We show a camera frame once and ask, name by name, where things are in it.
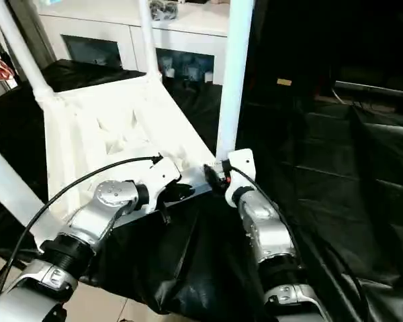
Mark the dark grey curtain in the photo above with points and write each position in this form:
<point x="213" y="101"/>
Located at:
<point x="40" y="37"/>

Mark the white cabinet with glass doors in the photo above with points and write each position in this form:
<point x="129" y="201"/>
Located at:
<point x="97" y="25"/>

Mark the black mat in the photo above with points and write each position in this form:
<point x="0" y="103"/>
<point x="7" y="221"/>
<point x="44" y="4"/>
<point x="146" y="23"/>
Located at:
<point x="339" y="167"/>

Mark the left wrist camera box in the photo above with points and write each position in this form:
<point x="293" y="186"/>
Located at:
<point x="163" y="174"/>

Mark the dark long metal bar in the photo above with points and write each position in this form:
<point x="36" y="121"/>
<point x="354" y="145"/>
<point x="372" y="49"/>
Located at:
<point x="376" y="88"/>

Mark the white plastic table top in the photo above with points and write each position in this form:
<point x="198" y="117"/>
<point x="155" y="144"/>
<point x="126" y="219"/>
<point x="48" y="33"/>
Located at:
<point x="87" y="117"/>

